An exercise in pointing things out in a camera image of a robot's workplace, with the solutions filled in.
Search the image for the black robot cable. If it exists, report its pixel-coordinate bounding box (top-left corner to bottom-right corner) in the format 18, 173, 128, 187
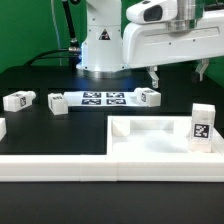
23, 0, 82, 67

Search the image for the white fiducial marker sheet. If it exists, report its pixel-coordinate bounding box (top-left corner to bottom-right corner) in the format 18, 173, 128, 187
64, 91, 141, 107

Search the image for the white square tabletop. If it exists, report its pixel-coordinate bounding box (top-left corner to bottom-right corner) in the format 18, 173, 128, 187
107, 116, 223, 158

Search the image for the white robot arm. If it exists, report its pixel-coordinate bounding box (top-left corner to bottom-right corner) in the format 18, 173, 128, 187
77, 0, 224, 87

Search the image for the white obstacle left bar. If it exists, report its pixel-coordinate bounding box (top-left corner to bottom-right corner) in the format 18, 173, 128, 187
0, 118, 7, 141

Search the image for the white obstacle front bar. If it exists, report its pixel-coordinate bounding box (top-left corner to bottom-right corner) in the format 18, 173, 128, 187
0, 155, 224, 182

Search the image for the grey thin cable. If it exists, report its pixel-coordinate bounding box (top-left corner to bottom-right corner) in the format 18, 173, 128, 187
50, 0, 64, 67

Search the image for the white obstacle right bar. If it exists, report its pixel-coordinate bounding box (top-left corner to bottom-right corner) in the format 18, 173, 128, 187
213, 130, 224, 156

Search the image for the white obstacle bar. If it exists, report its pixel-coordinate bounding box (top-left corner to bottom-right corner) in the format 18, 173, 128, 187
0, 118, 7, 141
213, 130, 224, 156
0, 155, 224, 182

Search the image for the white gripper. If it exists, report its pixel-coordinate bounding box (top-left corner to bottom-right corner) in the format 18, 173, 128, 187
123, 13, 224, 89

